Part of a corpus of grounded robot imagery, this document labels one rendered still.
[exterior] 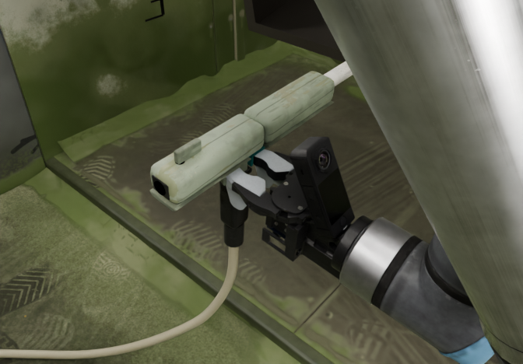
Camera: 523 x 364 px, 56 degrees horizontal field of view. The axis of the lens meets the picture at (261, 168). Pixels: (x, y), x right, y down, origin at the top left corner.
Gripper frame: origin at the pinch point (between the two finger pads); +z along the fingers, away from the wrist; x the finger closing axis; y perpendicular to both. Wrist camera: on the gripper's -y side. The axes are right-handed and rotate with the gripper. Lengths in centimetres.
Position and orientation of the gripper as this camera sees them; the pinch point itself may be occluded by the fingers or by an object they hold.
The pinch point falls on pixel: (231, 154)
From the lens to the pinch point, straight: 64.3
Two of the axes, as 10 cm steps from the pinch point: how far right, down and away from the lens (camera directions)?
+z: -7.6, -4.7, 4.4
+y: -0.5, 7.2, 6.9
